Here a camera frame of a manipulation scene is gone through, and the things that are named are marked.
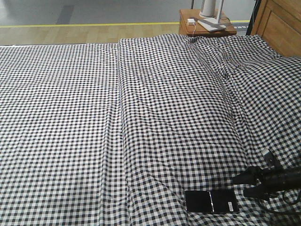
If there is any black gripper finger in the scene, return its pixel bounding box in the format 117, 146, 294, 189
243, 184, 270, 198
232, 166, 261, 185

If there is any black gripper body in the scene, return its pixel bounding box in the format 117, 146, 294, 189
258, 167, 301, 195

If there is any black smartphone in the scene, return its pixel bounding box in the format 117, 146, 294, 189
184, 189, 239, 214

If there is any white desk lamp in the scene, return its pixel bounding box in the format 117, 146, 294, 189
198, 0, 226, 32

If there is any black white checkered bedsheet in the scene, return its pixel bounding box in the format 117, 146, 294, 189
0, 33, 301, 226

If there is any wooden headboard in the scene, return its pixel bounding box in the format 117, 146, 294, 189
251, 0, 301, 57

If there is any wooden nightstand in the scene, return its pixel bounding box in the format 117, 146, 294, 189
179, 9, 237, 37

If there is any white charger adapter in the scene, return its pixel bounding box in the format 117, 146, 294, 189
187, 18, 195, 25

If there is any white cylindrical appliance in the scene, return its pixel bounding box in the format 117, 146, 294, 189
199, 0, 216, 17

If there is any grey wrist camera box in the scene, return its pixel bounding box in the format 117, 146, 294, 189
262, 148, 279, 168

